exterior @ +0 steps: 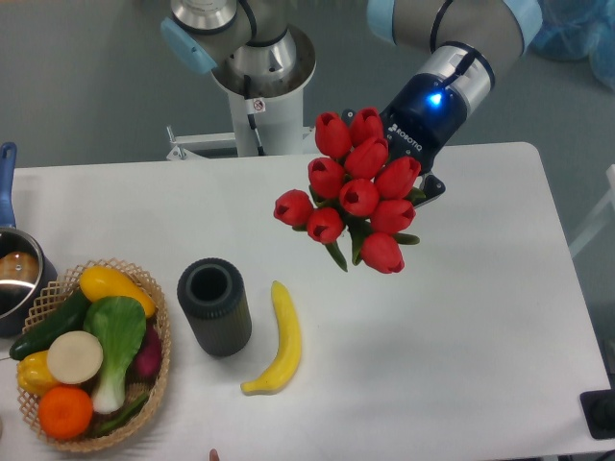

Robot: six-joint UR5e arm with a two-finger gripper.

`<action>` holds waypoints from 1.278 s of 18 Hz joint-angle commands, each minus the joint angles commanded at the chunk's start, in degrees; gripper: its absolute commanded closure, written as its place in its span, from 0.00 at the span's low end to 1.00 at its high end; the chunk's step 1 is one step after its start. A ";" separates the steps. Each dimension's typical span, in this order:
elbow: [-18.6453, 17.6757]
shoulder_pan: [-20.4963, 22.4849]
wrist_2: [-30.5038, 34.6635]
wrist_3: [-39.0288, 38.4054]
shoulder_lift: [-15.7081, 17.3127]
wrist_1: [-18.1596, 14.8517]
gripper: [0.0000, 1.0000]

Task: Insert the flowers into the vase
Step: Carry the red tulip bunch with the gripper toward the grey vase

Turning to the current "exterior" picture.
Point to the yellow toy banana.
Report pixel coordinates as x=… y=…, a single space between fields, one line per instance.
x=288 y=357

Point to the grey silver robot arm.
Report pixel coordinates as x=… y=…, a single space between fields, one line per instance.
x=472 y=44

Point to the round white radish slice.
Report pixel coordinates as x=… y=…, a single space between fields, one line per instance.
x=74 y=357

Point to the blue plastic bag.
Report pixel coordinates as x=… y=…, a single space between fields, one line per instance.
x=579 y=31

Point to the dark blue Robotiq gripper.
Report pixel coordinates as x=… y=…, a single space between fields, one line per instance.
x=419 y=121

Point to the red tulip bouquet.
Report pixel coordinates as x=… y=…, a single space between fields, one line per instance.
x=360 y=201

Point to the green toy bok choy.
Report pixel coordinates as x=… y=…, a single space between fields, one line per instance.
x=119 y=324

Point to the blue saucepan with handle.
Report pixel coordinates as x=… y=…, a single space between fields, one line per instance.
x=25 y=268

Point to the dark grey ribbed vase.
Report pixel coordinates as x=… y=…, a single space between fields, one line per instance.
x=211 y=293

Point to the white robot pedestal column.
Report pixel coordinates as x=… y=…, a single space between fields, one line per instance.
x=265 y=90

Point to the yellow toy bell pepper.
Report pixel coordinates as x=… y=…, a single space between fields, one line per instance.
x=33 y=374

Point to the yellow toy squash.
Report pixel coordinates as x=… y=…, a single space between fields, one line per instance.
x=99 y=282

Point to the black device at table edge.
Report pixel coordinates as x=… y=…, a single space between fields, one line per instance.
x=598 y=410

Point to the white metal frame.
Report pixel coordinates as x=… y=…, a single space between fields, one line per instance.
x=601 y=214

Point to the dark green toy cucumber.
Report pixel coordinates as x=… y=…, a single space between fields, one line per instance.
x=69 y=316

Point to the purple toy sweet potato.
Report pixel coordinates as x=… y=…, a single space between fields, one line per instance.
x=147 y=362

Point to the orange toy tangerine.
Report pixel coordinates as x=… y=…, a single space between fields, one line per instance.
x=65 y=412

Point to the woven wicker basket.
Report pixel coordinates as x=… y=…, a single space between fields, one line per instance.
x=145 y=382

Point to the green toy chili pepper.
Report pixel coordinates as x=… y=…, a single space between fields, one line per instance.
x=119 y=420

